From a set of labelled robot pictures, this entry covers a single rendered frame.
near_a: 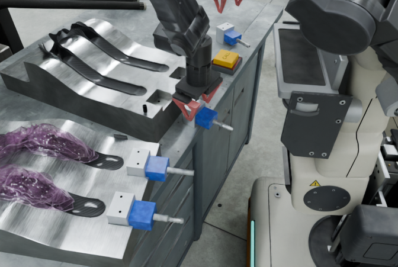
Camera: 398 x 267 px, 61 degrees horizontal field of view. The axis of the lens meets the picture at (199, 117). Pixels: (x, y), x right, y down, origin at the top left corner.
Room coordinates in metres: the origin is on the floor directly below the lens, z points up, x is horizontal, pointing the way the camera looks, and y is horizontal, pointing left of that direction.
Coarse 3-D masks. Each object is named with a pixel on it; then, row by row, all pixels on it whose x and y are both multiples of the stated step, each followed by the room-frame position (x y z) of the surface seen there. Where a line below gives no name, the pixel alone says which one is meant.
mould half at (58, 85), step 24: (96, 24) 0.89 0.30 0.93; (48, 48) 0.89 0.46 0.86; (72, 48) 0.77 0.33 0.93; (96, 48) 0.80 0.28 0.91; (120, 48) 0.83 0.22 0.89; (144, 48) 0.85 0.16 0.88; (0, 72) 0.76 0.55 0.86; (24, 72) 0.76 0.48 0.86; (48, 72) 0.67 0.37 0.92; (72, 72) 0.69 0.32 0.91; (120, 72) 0.73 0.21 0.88; (144, 72) 0.72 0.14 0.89; (168, 72) 0.72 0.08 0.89; (48, 96) 0.69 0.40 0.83; (72, 96) 0.65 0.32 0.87; (96, 96) 0.63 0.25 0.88; (120, 96) 0.62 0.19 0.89; (144, 96) 0.62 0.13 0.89; (96, 120) 0.62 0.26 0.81; (120, 120) 0.58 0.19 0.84; (144, 120) 0.55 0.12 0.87; (168, 120) 0.60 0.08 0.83
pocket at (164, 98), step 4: (156, 92) 0.65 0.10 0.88; (160, 92) 0.64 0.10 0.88; (164, 92) 0.64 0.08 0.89; (168, 92) 0.63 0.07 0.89; (152, 96) 0.63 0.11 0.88; (156, 96) 0.64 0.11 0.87; (160, 96) 0.65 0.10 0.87; (164, 96) 0.64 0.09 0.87; (168, 96) 0.63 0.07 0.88; (148, 100) 0.61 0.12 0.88; (152, 100) 0.63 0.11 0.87; (156, 100) 0.64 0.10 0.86; (160, 100) 0.64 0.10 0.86; (164, 100) 0.64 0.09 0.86; (168, 100) 0.63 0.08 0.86; (156, 104) 0.62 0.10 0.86; (160, 104) 0.62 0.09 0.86; (164, 104) 0.62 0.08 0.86; (168, 104) 0.61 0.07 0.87; (164, 108) 0.59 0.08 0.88
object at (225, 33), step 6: (222, 24) 1.05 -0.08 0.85; (228, 24) 1.05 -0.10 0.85; (216, 30) 1.03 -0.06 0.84; (222, 30) 1.01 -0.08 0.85; (228, 30) 1.02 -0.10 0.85; (234, 30) 1.03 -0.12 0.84; (216, 36) 1.03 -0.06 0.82; (222, 36) 1.01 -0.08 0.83; (228, 36) 0.99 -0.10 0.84; (234, 36) 0.99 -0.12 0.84; (240, 36) 1.00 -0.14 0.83; (222, 42) 1.01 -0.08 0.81; (228, 42) 0.99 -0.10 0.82; (234, 42) 0.98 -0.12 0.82; (240, 42) 0.97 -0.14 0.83
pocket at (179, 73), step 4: (176, 68) 0.74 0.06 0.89; (180, 68) 0.74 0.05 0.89; (184, 68) 0.74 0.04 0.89; (172, 72) 0.72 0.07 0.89; (176, 72) 0.74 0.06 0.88; (180, 72) 0.74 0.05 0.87; (184, 72) 0.74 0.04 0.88; (172, 76) 0.72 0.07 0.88; (176, 76) 0.74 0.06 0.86; (180, 76) 0.74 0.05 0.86; (184, 76) 0.74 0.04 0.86; (180, 80) 0.72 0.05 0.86
